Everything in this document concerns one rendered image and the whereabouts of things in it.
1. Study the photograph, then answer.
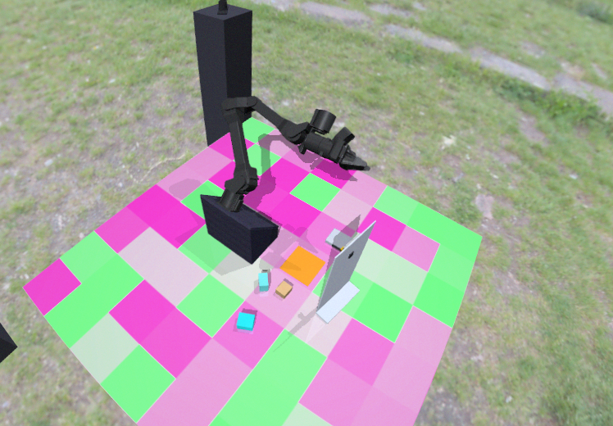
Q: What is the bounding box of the cyan cube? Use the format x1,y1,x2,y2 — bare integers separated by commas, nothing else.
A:
237,313,255,330

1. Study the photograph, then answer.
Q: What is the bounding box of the tan box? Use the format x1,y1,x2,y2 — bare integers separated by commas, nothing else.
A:
275,281,292,299

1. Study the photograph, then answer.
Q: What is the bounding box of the teal block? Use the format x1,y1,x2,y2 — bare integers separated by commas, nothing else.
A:
258,273,268,292

